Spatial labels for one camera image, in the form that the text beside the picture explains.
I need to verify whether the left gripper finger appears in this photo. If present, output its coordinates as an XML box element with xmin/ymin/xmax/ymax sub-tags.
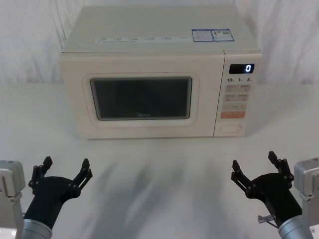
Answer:
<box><xmin>70</xmin><ymin>158</ymin><xmax>94</xmax><ymax>198</ymax></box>
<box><xmin>28</xmin><ymin>156</ymin><xmax>53</xmax><ymax>189</ymax></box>

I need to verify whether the thin cable with silver plug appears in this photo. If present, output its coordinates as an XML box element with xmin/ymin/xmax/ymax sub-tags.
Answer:
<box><xmin>257</xmin><ymin>214</ymin><xmax>281</xmax><ymax>229</ymax></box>

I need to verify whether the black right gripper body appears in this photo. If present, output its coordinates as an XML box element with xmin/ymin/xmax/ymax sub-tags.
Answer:
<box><xmin>250</xmin><ymin>173</ymin><xmax>304</xmax><ymax>225</ymax></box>

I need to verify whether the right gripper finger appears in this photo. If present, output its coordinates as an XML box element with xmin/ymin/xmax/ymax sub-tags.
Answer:
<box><xmin>268</xmin><ymin>150</ymin><xmax>295</xmax><ymax>189</ymax></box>
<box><xmin>231</xmin><ymin>159</ymin><xmax>255</xmax><ymax>199</ymax></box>

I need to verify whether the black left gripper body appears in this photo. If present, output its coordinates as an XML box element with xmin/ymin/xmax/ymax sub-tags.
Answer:
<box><xmin>23</xmin><ymin>176</ymin><xmax>81</xmax><ymax>230</ymax></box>

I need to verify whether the white table cloth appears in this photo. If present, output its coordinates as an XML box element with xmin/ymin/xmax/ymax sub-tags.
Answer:
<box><xmin>0</xmin><ymin>83</ymin><xmax>319</xmax><ymax>239</ymax></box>

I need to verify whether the cream microwave oven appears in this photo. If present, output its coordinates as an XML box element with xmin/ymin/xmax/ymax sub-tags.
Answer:
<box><xmin>59</xmin><ymin>6</ymin><xmax>264</xmax><ymax>140</ymax></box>

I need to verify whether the white curtain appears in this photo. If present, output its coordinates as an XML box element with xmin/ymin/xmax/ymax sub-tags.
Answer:
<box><xmin>0</xmin><ymin>0</ymin><xmax>319</xmax><ymax>87</ymax></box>

